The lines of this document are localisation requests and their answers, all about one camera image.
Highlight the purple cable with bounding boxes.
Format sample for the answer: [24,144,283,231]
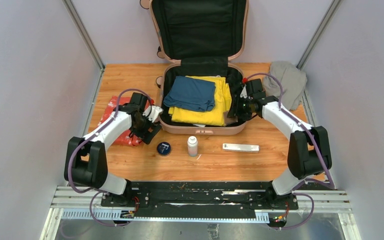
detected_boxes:
[66,88,153,228]
[246,72,336,231]

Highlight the aluminium frame rail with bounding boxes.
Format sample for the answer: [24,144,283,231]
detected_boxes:
[40,181,361,240]

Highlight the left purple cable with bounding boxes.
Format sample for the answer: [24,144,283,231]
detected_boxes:
[66,88,153,228]

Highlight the red white tie-dye jeans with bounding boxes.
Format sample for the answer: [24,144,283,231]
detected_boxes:
[93,95,143,149]

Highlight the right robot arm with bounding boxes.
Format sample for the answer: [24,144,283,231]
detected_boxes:
[228,78,335,209]

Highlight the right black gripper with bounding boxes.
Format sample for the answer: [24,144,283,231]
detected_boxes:
[227,93,254,120]

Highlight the blue garment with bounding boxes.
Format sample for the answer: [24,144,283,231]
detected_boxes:
[163,76,216,112]

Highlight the white rectangular box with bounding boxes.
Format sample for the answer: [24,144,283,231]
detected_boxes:
[222,143,260,153]

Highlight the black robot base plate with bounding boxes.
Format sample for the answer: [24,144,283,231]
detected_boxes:
[90,181,298,221]

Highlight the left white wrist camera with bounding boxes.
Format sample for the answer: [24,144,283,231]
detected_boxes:
[142,105,163,123]

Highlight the white small bottle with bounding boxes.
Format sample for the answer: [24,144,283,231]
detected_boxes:
[187,136,198,157]

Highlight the clear acrylic block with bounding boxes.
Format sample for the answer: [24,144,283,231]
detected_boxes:
[223,111,238,127]

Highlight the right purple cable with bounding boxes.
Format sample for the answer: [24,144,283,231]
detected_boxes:
[246,72,336,231]

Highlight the yellow garment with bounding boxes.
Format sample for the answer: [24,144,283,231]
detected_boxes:
[163,75,232,127]

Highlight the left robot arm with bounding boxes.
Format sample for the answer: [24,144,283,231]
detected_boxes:
[64,89,163,207]

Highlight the round navy tin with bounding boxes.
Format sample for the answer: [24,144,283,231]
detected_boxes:
[156,141,172,157]

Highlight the pink open suitcase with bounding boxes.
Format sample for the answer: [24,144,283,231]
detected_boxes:
[139,0,250,136]

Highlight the grey crumpled cloth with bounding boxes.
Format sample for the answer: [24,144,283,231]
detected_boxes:
[269,61,307,111]

